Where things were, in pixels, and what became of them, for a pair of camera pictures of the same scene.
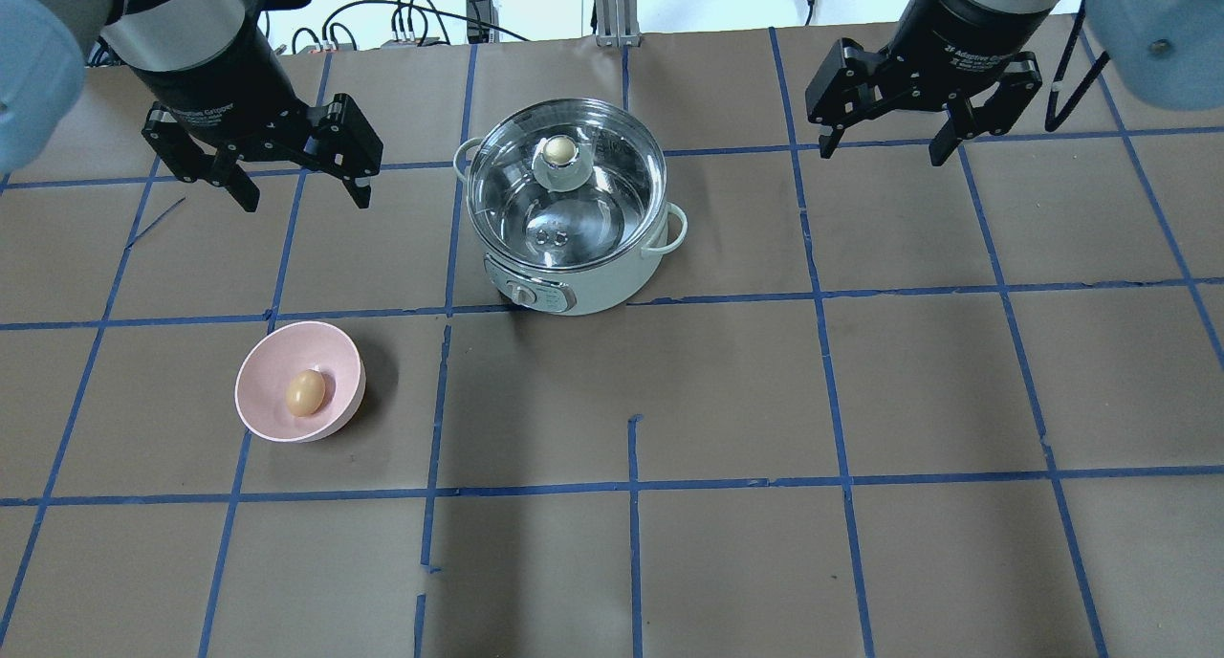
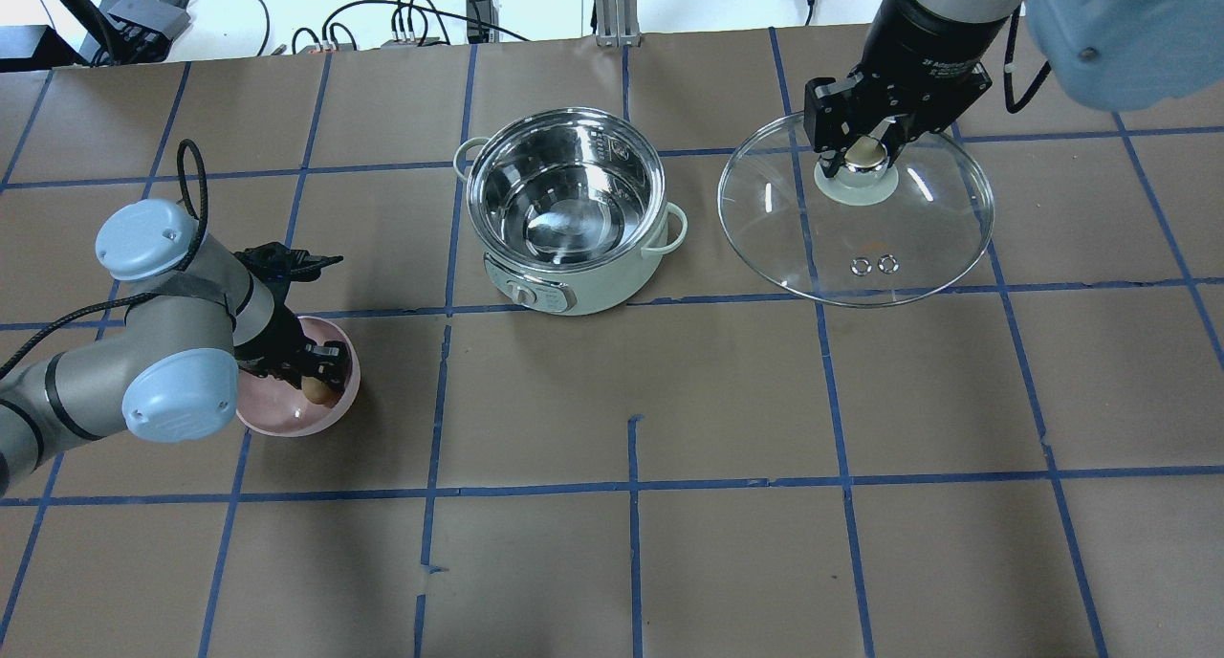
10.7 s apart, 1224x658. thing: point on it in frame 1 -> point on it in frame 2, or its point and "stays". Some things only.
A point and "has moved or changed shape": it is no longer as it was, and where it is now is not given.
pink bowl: x=264 y=373 stays
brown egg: x=305 y=392 has moved or changed shape
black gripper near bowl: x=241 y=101 -> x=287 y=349
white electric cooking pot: x=570 y=201 stays
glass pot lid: x=567 y=184 -> x=811 y=233
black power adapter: x=480 y=9 stays
